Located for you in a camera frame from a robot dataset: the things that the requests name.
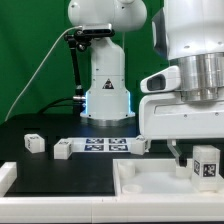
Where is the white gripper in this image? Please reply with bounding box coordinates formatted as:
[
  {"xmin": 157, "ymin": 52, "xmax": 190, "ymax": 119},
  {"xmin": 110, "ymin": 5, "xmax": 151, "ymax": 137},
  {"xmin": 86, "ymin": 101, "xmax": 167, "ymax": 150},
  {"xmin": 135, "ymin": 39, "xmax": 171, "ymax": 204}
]
[{"xmin": 139, "ymin": 88, "xmax": 224, "ymax": 167}]

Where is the white square table top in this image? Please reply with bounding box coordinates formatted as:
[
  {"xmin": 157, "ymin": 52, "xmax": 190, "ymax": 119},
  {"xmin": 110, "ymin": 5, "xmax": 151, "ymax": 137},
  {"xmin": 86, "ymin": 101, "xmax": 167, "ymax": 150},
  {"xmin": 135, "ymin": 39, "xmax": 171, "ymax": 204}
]
[{"xmin": 113, "ymin": 159, "xmax": 224, "ymax": 195}]

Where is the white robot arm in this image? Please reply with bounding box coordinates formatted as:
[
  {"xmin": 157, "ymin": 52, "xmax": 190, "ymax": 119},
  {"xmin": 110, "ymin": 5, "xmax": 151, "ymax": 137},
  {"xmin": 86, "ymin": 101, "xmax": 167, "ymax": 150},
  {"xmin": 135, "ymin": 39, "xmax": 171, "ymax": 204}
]
[{"xmin": 68, "ymin": 0, "xmax": 224, "ymax": 143}]

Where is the white U-shaped obstacle fence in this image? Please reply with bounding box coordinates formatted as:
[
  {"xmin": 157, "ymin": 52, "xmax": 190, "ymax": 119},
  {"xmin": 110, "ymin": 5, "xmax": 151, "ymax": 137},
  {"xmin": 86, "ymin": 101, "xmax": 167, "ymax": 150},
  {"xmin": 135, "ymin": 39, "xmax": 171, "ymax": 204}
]
[{"xmin": 0, "ymin": 162, "xmax": 224, "ymax": 224}]

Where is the sheet of fiducial tags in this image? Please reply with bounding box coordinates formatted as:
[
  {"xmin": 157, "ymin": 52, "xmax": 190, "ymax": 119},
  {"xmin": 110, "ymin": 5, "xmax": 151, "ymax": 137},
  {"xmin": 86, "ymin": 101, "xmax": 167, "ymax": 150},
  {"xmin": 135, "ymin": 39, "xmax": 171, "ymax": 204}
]
[{"xmin": 71, "ymin": 138, "xmax": 134, "ymax": 153}]

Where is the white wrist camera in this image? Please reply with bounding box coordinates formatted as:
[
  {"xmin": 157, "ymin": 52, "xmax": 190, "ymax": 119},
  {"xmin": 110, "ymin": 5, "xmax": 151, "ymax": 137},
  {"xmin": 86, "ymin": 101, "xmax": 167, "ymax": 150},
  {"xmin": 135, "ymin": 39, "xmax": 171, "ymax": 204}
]
[{"xmin": 140, "ymin": 66, "xmax": 181, "ymax": 94}]

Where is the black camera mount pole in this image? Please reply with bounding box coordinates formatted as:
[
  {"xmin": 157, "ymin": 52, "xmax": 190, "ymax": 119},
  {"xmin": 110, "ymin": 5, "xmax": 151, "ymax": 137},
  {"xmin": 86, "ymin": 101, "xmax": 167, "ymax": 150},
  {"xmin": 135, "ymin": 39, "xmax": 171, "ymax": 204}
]
[{"xmin": 64, "ymin": 31, "xmax": 89, "ymax": 116}]

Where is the grey mounted camera bar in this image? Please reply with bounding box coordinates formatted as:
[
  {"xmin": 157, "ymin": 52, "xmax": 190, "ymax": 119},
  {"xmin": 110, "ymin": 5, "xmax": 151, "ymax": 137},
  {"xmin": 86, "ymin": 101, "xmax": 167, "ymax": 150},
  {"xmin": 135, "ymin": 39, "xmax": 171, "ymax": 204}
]
[{"xmin": 82, "ymin": 24, "xmax": 114, "ymax": 37}]

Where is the grey camera cable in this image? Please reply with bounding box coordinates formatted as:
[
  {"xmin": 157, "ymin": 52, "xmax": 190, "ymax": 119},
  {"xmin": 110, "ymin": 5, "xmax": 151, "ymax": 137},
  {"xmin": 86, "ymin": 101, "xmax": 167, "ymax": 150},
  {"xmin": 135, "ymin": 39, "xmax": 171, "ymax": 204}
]
[{"xmin": 3, "ymin": 25, "xmax": 83, "ymax": 123}]

